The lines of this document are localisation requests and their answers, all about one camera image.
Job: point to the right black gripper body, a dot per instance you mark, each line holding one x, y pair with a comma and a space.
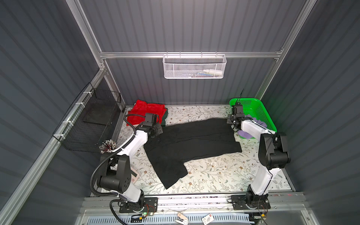
230, 119

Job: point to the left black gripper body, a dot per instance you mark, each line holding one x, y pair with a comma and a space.
157, 131

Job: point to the black t shirt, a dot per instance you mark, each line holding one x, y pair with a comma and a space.
180, 143

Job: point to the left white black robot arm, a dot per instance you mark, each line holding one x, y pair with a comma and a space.
113, 176

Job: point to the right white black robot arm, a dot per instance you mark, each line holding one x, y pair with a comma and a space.
272, 153

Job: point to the dark green folded t shirt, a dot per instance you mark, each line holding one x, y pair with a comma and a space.
164, 117

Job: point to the purple t shirt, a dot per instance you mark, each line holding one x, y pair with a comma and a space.
252, 128

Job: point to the green plastic basket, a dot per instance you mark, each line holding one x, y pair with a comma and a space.
255, 109

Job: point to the red folded t shirt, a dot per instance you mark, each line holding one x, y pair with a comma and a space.
141, 108

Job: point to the cup of pens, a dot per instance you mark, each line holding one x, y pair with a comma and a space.
107, 146

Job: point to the white spray bottle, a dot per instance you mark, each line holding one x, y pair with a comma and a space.
214, 72

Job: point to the pink white remote pad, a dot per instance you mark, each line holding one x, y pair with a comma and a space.
134, 175

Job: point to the floral table mat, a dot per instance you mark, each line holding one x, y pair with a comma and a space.
226, 173

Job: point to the white tag card left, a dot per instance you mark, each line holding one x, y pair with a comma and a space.
181, 219

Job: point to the white tag card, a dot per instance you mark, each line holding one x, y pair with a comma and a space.
208, 219
181, 219

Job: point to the white tag card right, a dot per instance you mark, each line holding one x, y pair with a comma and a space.
208, 219

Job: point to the black wire basket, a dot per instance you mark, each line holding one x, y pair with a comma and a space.
93, 120

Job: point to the white wire mesh basket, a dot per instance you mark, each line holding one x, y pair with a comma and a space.
191, 66

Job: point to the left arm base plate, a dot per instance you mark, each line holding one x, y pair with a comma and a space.
144, 205

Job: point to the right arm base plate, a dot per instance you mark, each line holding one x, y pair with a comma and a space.
244, 202

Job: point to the aluminium front rail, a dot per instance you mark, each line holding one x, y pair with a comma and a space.
167, 204

